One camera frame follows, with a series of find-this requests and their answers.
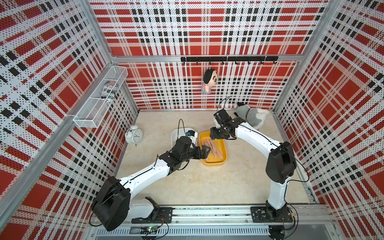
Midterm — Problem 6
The grey plush dog toy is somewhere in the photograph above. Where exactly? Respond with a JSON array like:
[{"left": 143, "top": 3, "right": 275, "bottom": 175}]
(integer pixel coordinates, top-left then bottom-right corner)
[{"left": 235, "top": 103, "right": 270, "bottom": 130}]

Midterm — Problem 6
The white wire wall basket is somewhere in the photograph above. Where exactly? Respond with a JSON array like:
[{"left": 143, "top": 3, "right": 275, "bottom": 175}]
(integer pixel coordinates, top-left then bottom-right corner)
[{"left": 74, "top": 66, "right": 128, "bottom": 129}]

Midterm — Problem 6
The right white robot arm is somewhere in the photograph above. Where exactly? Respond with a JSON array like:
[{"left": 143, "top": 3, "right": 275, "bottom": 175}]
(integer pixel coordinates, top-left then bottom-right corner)
[{"left": 210, "top": 109, "right": 298, "bottom": 224}]

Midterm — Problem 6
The white storage box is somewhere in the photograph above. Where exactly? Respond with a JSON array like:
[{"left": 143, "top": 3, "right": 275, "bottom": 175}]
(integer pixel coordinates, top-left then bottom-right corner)
[{"left": 171, "top": 128, "right": 198, "bottom": 147}]

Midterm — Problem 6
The black hook rail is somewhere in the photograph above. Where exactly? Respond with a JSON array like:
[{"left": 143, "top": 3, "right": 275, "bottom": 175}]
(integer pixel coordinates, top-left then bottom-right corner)
[{"left": 181, "top": 56, "right": 279, "bottom": 63}]

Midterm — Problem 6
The striped can in basket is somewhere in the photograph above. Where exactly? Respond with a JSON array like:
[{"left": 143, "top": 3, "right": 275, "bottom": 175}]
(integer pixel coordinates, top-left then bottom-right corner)
[{"left": 101, "top": 81, "right": 118, "bottom": 102}]

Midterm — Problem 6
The white alarm clock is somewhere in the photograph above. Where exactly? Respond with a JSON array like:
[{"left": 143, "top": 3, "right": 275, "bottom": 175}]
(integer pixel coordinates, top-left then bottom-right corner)
[{"left": 125, "top": 125, "right": 143, "bottom": 146}]

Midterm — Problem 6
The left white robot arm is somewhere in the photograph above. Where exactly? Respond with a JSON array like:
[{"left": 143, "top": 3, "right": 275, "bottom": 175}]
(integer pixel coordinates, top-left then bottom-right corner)
[{"left": 91, "top": 136, "right": 211, "bottom": 231}]

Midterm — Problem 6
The cartoon boy doll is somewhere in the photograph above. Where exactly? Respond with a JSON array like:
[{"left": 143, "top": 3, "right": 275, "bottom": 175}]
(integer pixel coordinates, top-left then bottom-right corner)
[{"left": 202, "top": 69, "right": 218, "bottom": 94}]

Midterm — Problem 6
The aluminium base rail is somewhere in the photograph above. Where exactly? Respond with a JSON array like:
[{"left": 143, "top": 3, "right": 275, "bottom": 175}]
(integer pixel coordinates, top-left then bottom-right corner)
[{"left": 86, "top": 204, "right": 341, "bottom": 240}]

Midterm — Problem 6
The yellow storage box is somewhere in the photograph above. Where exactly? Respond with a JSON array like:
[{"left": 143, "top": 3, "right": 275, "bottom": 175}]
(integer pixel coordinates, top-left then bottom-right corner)
[{"left": 199, "top": 131, "right": 228, "bottom": 167}]

